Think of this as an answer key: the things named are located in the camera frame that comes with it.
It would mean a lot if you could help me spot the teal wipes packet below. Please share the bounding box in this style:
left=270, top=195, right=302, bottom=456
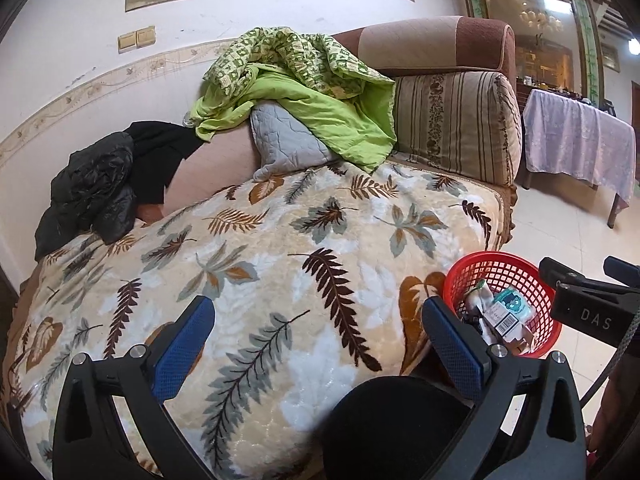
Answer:
left=494, top=287, right=536, bottom=323

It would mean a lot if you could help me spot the white medicine box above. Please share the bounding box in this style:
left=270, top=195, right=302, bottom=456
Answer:
left=483, top=302, right=534, bottom=352

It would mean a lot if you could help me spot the white sock green trim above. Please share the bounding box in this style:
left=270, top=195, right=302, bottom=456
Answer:
left=464, top=280, right=494, bottom=315

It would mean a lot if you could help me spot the black plastic bag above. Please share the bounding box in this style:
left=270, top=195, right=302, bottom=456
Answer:
left=459, top=310, right=483, bottom=334

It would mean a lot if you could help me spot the red plastic basket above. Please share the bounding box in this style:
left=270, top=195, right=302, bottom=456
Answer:
left=442, top=252, right=562, bottom=358

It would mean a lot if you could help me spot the table with lilac cloth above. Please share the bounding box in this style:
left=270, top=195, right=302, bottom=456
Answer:
left=522, top=89, right=637, bottom=228

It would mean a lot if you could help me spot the striped beige sofa cushion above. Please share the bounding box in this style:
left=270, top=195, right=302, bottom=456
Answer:
left=394, top=70, right=522, bottom=188

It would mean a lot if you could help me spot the black jacket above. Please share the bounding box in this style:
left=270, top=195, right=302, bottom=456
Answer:
left=35, top=122, right=203, bottom=261

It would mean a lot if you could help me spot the leaf pattern fleece blanket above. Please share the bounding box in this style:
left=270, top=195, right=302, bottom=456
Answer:
left=3, top=162, right=506, bottom=479

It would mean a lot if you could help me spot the green quilt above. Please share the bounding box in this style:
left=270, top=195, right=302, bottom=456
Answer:
left=184, top=27, right=397, bottom=172

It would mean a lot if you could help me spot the grey quilted pillow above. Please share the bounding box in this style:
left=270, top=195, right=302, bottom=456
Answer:
left=250, top=101, right=340, bottom=182

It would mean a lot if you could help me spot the small wall switch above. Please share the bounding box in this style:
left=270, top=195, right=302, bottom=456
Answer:
left=117, top=26, right=156, bottom=53

